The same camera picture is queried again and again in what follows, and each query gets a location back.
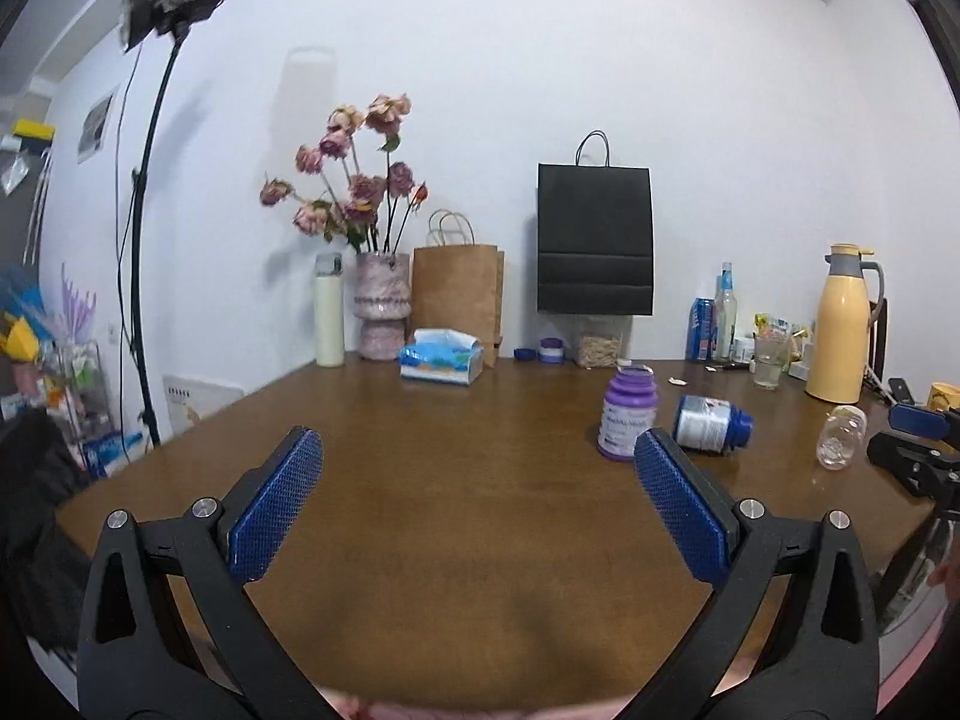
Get yellow thermal jug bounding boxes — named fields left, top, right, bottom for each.
left=805, top=244, right=885, bottom=405

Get clear plastic jar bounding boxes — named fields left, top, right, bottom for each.
left=815, top=405, right=867, bottom=472

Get pink textured vase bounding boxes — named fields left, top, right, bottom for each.
left=353, top=254, right=412, bottom=362

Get clear glass bottle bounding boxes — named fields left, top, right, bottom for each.
left=711, top=262, right=737, bottom=364

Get blue tissue box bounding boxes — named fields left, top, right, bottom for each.
left=398, top=328, right=483, bottom=387

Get black paper bag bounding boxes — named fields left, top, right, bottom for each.
left=535, top=151, right=656, bottom=317

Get purple supplement bottle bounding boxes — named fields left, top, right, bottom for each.
left=597, top=361, right=659, bottom=461

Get dried pink flowers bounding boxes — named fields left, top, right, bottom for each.
left=259, top=93, right=430, bottom=255

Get snack packets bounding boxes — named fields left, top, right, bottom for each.
left=754, top=314, right=811, bottom=361

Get cream thermos bottle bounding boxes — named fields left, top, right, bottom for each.
left=313, top=252, right=345, bottom=367

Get blue drink can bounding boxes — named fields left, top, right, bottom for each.
left=685, top=298, right=715, bottom=362

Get purple white small jar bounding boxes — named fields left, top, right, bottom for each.
left=539, top=337, right=566, bottom=364

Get brown paper bag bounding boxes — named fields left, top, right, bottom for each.
left=410, top=208, right=506, bottom=369

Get drinking glass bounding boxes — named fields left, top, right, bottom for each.
left=754, top=333, right=789, bottom=392

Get blue supplement bottle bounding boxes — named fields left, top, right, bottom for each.
left=672, top=395, right=754, bottom=455

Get black light stand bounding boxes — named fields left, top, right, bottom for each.
left=110, top=0, right=232, bottom=449

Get clear container with grains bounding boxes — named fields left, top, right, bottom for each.
left=574, top=316, right=630, bottom=369

